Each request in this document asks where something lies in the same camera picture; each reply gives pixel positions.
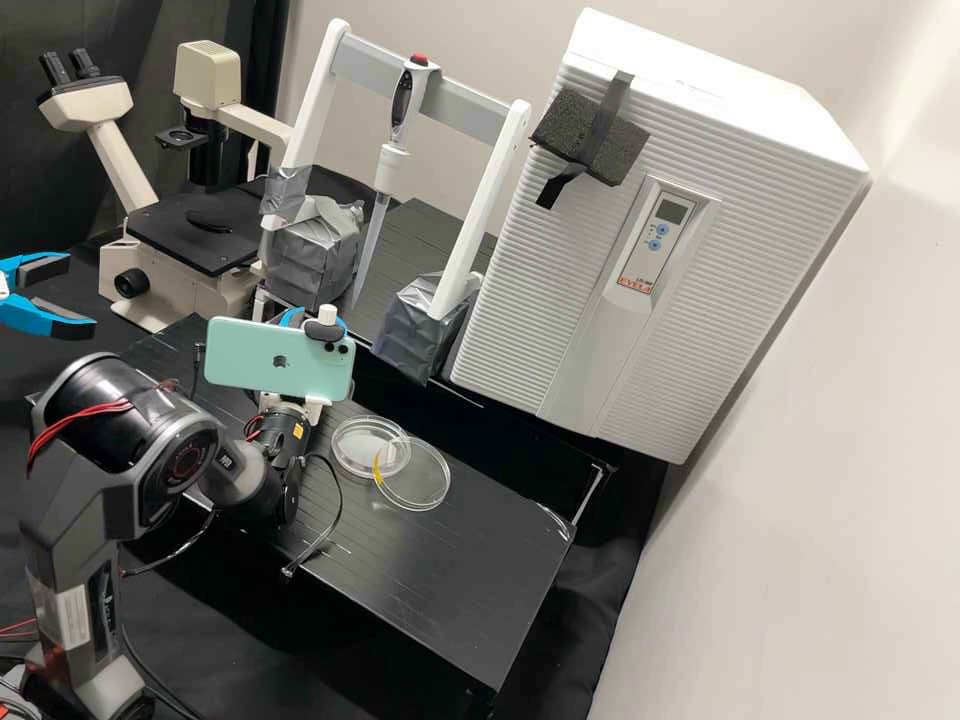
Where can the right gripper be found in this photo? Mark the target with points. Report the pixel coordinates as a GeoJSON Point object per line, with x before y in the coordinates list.
{"type": "Point", "coordinates": [315, 409]}

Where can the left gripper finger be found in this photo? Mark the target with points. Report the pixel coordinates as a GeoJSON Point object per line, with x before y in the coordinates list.
{"type": "Point", "coordinates": [45, 319]}
{"type": "Point", "coordinates": [41, 268]}

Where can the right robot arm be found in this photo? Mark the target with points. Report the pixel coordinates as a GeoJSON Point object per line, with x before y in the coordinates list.
{"type": "Point", "coordinates": [112, 420]}

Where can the grey taped block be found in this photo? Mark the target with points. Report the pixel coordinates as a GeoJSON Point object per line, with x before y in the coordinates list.
{"type": "Point", "coordinates": [311, 244]}
{"type": "Point", "coordinates": [416, 322]}

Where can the cream microscope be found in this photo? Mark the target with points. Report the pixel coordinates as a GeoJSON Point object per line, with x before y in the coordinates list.
{"type": "Point", "coordinates": [180, 255]}

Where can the petri dish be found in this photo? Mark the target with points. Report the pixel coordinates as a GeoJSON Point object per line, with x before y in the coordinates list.
{"type": "Point", "coordinates": [360, 442]}

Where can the pipette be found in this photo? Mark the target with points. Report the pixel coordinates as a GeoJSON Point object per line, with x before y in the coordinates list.
{"type": "Point", "coordinates": [395, 169]}

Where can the petri dish lid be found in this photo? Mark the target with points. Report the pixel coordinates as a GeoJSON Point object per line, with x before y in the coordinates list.
{"type": "Point", "coordinates": [420, 484]}

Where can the white pipette stand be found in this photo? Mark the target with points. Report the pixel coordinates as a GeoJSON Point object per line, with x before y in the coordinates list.
{"type": "Point", "coordinates": [480, 202]}

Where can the incubator door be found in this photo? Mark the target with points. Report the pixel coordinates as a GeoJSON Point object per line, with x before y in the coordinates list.
{"type": "Point", "coordinates": [555, 300]}

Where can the white incubator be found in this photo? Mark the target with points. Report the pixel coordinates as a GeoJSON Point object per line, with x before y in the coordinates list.
{"type": "Point", "coordinates": [712, 71]}

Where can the right wrist camera phone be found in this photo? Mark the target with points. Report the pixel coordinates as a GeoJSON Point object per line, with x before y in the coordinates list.
{"type": "Point", "coordinates": [262, 360]}

